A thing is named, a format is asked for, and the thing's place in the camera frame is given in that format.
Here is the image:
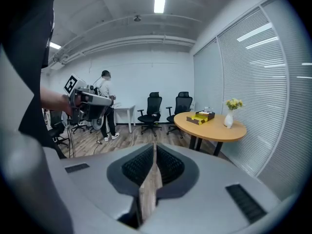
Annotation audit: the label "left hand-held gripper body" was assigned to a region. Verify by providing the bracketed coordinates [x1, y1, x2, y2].
[63, 74, 105, 124]

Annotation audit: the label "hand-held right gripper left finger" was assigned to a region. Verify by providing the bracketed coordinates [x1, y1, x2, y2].
[60, 142, 154, 234]

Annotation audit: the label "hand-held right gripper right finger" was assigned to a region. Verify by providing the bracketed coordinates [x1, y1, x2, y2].
[143, 142, 281, 234]

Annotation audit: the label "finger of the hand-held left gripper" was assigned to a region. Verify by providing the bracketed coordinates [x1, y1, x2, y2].
[81, 91, 114, 107]

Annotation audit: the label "yellow and black tray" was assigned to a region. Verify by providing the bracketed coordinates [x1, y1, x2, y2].
[186, 110, 215, 126]

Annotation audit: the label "person's left forearm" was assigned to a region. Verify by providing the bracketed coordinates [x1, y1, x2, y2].
[40, 86, 73, 117]

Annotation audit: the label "person's left hand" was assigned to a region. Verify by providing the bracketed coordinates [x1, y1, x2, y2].
[73, 93, 85, 108]

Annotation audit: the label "white desk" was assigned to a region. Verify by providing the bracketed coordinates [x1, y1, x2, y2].
[113, 105, 137, 134]

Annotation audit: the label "round wooden table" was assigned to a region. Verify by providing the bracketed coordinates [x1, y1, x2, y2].
[173, 111, 247, 157]

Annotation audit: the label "black mesh office chair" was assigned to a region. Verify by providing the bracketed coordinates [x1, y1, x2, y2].
[137, 92, 163, 137]
[166, 91, 194, 138]

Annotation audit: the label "white vase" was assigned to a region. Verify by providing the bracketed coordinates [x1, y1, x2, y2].
[223, 109, 234, 129]

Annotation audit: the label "white ceiling pipes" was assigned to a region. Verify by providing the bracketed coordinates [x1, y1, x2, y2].
[48, 34, 197, 67]

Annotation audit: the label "person's black shirt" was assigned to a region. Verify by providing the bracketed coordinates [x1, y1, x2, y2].
[0, 0, 68, 159]

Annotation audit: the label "yellow flower bouquet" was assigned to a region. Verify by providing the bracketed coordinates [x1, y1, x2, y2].
[225, 98, 244, 111]

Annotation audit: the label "glass partition with white blinds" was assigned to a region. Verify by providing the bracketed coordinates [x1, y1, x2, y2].
[193, 0, 312, 201]

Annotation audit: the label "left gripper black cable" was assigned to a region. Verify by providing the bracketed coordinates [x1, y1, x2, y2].
[66, 117, 75, 158]

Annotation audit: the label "white floor cable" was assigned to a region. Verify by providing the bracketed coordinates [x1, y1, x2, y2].
[132, 127, 147, 146]

